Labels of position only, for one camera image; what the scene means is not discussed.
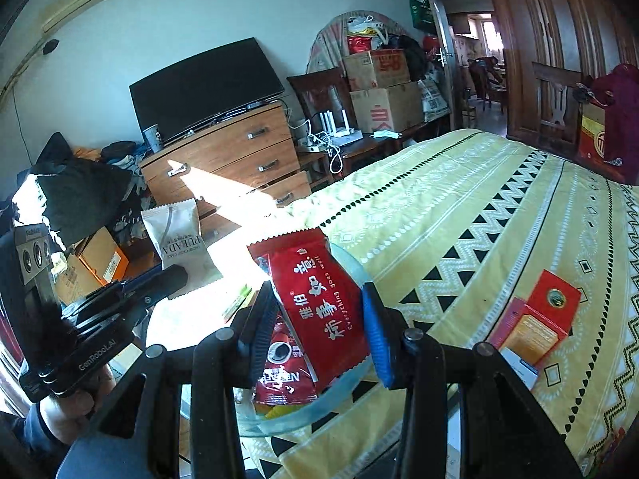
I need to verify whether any white router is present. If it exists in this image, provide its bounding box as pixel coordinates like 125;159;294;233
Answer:
319;107;363;144

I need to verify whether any yellow patterned bedsheet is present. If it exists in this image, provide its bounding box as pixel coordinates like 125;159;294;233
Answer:
250;129;639;479

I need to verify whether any white grey box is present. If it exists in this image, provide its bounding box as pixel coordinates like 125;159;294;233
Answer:
499;346;544;391

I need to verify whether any wooden door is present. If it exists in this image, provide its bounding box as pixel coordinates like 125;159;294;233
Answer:
414;0;463;131

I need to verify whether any plain cardboard box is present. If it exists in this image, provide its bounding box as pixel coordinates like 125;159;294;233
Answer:
342;49;413;93

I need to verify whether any white plastic bag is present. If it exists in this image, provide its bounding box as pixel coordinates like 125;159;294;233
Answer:
347;14;389;42

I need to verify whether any person's left hand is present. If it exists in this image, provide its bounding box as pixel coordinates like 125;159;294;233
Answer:
37;364;118;446

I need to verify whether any yellow snack packet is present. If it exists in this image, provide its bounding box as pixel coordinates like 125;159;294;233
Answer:
254;402;303;421

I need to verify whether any glass bowl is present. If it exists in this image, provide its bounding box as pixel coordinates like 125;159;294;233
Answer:
232;242;377;440

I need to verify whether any red coffee packet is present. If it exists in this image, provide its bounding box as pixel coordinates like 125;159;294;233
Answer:
252;319;320;406

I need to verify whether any round patterned board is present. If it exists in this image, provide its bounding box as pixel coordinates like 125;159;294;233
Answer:
306;10;416;77

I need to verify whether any black television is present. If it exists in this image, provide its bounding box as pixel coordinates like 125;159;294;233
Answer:
129;37;286;144

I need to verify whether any white power strip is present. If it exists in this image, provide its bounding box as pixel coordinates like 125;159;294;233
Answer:
297;132;331;154

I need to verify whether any green stick packet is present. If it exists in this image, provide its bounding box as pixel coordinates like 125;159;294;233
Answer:
222;284;254;321

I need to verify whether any green door sign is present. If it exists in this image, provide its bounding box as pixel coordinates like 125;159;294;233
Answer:
409;0;436;29

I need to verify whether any black cloth bag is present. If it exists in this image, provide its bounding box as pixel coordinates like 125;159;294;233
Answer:
11;132;147;251

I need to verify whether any dark wooden chair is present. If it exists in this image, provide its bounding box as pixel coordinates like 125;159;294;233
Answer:
287;70;350;133

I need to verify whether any red white print snack packet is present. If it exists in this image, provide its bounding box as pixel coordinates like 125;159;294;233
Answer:
247;227;373;396

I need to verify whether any wooden dresser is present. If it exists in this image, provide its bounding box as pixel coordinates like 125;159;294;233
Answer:
140;100;313;255

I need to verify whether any red orange box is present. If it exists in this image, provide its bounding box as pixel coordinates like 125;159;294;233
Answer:
492;269;582;366

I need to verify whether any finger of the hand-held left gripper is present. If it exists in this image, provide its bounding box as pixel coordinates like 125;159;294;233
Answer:
102;264;189;306
61;300;153;333

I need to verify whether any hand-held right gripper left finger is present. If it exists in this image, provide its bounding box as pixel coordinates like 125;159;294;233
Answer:
60;279;283;479

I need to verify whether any person's left forearm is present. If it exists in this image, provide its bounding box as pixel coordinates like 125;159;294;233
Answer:
0;402;56;460

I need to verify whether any dark wooden side table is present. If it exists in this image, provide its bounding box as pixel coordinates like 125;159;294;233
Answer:
294;120;450;188

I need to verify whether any printed shopping bag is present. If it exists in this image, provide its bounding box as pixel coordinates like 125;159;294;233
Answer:
417;72;451;121

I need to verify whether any carved wooden chair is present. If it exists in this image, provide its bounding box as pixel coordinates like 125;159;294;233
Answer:
532;62;591;159

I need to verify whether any red gift bag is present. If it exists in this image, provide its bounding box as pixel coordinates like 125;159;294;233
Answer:
576;102;626;176

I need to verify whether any orange cardboard box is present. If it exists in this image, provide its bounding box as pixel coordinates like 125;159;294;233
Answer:
52;227;129;306

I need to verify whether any wooden wardrobe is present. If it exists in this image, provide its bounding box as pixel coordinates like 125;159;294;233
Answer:
480;0;639;160

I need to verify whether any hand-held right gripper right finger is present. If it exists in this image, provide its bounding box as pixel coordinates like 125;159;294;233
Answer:
361;282;585;479

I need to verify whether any red print cardboard box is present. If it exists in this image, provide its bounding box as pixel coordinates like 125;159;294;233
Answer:
349;82;426;134

